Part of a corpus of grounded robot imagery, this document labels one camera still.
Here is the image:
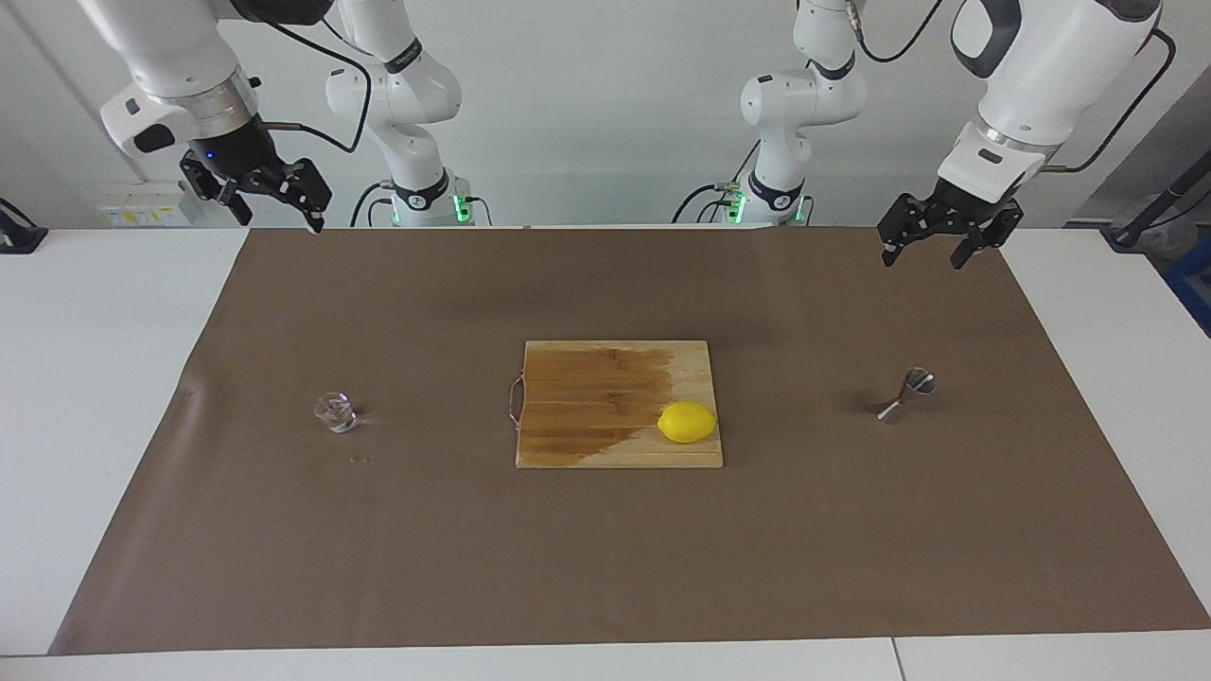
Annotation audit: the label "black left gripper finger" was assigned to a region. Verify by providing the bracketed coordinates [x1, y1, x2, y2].
[878, 194, 947, 268]
[951, 203, 1025, 271]

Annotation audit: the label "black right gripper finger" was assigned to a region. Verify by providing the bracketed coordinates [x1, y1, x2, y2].
[274, 159, 334, 234]
[180, 156, 252, 226]

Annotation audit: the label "steel double jigger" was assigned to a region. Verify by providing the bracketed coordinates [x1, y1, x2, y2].
[875, 367, 938, 425]

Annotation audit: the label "small clear glass cup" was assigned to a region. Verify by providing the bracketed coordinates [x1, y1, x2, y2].
[314, 391, 359, 435]

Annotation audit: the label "white power strip yellow labels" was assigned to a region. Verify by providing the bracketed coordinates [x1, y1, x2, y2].
[97, 182, 195, 228]

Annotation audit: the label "black stand pole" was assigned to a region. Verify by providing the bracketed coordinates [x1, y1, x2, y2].
[1102, 151, 1211, 252]

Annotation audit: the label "black table clamp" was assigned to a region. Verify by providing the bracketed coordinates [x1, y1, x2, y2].
[0, 197, 48, 254]

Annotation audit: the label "yellow lemon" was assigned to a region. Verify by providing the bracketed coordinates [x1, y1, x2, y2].
[658, 400, 718, 445]

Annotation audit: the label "wooden cutting board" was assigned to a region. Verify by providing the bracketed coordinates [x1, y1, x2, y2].
[509, 340, 725, 470]

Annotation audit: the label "brown paper table mat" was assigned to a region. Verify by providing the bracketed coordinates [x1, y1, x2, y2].
[49, 225, 1211, 655]

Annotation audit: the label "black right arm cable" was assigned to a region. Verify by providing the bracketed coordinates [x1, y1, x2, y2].
[241, 9, 372, 154]

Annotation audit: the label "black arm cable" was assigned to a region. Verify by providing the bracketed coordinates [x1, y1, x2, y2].
[847, 0, 1176, 176]
[241, 9, 372, 154]

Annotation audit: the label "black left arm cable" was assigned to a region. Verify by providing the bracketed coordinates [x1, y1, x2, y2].
[847, 0, 1176, 176]

